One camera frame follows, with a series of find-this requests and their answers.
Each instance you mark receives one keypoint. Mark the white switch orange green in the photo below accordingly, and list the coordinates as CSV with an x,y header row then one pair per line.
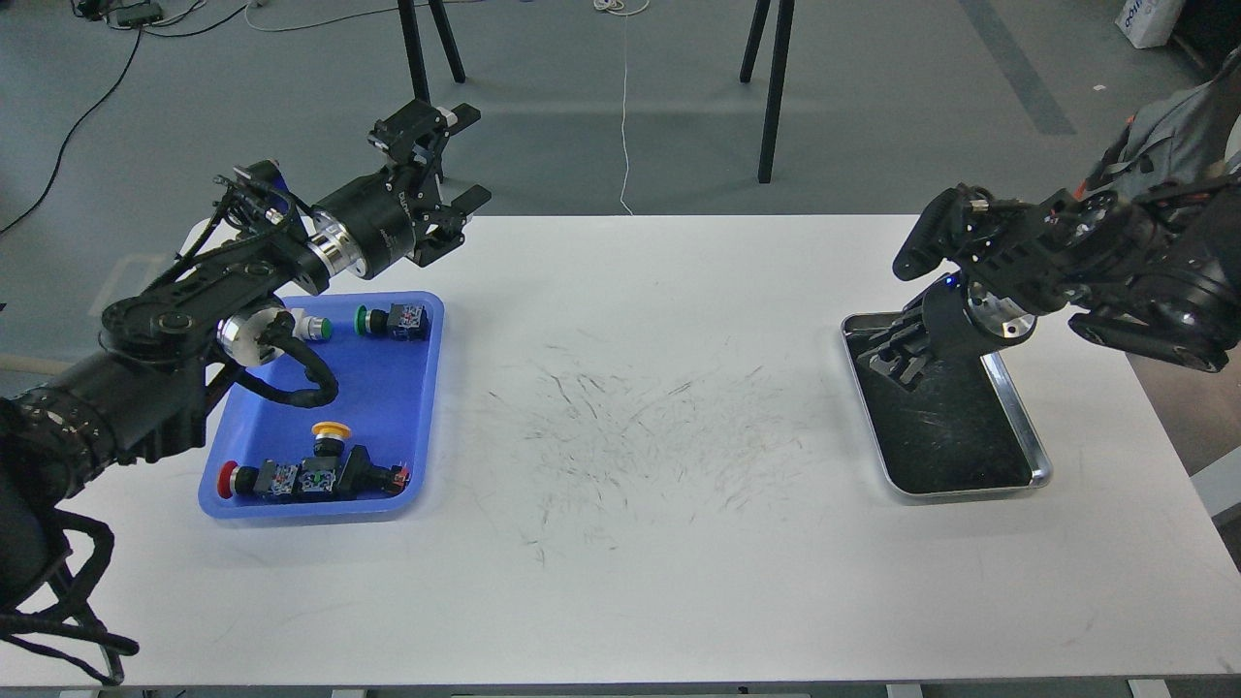
x,y
310,328

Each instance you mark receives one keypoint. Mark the black stand leg right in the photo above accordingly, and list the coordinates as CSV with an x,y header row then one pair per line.
x,y
785,13

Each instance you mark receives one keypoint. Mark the silver metal tray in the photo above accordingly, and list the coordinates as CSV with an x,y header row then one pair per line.
x,y
963,433

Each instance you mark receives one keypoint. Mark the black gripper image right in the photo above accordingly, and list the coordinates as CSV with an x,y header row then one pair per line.
x,y
961,318

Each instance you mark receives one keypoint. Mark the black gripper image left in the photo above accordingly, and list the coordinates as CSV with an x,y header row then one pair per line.
x,y
371,222

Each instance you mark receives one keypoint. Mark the grey backpack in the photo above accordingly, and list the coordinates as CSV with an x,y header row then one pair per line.
x,y
1182,140

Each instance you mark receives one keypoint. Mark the yellow mushroom push button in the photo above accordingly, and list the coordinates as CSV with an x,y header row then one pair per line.
x,y
330,439

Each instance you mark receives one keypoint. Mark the white box corner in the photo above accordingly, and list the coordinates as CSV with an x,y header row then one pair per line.
x,y
1148,24

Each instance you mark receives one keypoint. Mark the blue plastic tray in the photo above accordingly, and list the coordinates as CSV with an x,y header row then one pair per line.
x,y
386,391

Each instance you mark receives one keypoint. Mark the green push button switch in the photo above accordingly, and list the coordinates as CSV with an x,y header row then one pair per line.
x,y
400,321

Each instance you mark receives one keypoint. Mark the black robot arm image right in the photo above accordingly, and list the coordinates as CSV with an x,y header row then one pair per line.
x,y
1153,275

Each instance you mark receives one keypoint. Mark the red push button switch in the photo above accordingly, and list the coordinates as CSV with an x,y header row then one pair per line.
x,y
271,481

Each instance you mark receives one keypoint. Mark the black switch block red connector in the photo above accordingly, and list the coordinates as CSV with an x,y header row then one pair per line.
x,y
329,476

